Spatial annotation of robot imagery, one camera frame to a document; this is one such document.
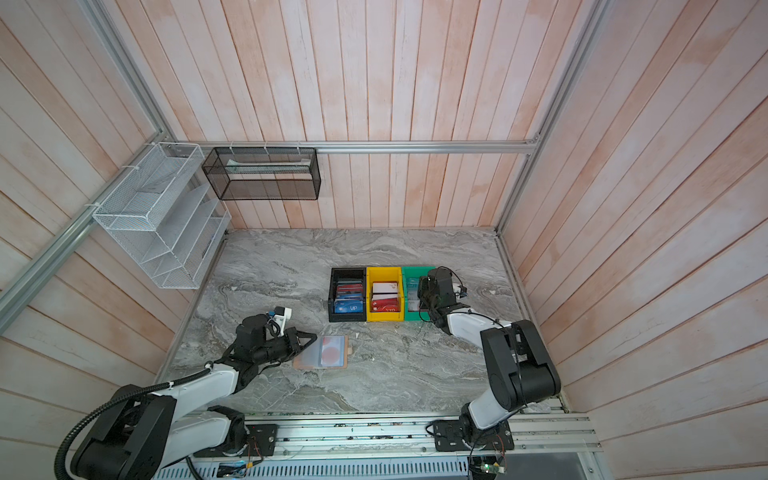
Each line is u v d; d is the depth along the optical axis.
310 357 0.84
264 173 1.07
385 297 0.98
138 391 0.46
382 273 1.01
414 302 0.97
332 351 0.88
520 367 0.47
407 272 0.98
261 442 0.73
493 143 0.96
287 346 0.76
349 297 0.98
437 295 0.73
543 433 0.76
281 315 0.82
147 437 0.42
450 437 0.73
